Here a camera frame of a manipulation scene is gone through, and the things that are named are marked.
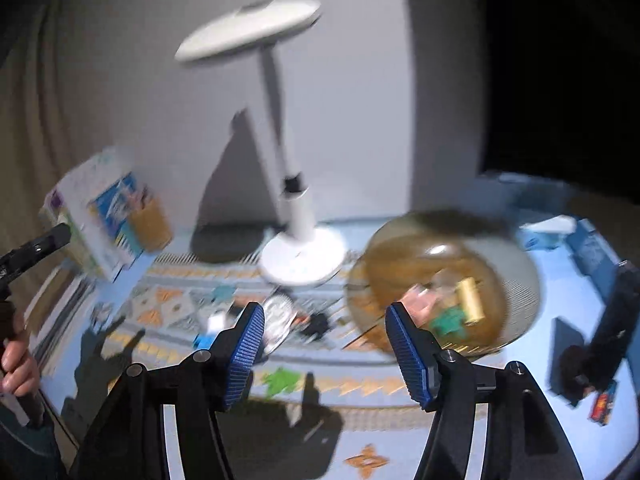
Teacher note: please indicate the blue box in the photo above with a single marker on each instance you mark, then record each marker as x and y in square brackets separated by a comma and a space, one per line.
[592, 247]

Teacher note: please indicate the person's left hand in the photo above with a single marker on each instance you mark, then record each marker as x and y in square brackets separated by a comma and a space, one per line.
[20, 367]

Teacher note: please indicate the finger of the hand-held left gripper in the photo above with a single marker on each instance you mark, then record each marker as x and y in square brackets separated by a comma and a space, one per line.
[37, 246]

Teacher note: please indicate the small red blue packet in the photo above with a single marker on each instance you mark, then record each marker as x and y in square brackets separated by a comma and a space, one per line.
[602, 402]

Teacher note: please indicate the small blue white item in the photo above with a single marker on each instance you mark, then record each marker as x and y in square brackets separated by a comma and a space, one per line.
[212, 329]

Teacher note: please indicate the clear correction tape dispenser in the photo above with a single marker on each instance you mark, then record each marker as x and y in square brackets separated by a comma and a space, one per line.
[277, 320]

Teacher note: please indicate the amber transparent bowl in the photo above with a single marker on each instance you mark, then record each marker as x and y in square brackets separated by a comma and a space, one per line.
[500, 280]

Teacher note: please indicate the person's left forearm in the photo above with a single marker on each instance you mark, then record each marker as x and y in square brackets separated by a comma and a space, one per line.
[25, 450]

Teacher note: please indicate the colourful printed cardboard box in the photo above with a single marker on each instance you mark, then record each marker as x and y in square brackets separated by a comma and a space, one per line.
[105, 210]

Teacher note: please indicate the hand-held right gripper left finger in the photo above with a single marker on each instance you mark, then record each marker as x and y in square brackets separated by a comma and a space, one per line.
[245, 355]

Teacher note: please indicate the yellow cylinder piece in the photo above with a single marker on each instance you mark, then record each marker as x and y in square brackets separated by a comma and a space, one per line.
[472, 300]

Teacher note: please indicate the black monitor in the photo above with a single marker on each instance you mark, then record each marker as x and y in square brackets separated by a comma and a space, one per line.
[555, 60]

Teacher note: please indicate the white and blue carton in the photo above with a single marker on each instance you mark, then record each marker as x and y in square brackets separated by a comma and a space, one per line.
[545, 234]

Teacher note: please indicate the tall black box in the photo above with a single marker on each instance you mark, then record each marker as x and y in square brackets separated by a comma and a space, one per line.
[610, 320]

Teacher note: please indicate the green flat piece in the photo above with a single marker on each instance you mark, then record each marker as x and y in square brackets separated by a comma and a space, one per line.
[282, 381]

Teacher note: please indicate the green block piece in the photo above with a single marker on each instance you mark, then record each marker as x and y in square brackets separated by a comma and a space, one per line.
[450, 325]

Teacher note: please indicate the pink block piece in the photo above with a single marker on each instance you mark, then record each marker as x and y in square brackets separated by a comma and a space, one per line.
[425, 305]

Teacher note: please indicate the white desk lamp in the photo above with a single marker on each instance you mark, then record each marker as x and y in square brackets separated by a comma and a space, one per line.
[300, 255]

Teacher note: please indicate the small black item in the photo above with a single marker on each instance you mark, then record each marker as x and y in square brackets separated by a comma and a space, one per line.
[317, 326]

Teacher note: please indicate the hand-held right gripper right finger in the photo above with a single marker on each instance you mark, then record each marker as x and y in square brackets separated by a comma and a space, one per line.
[407, 360]

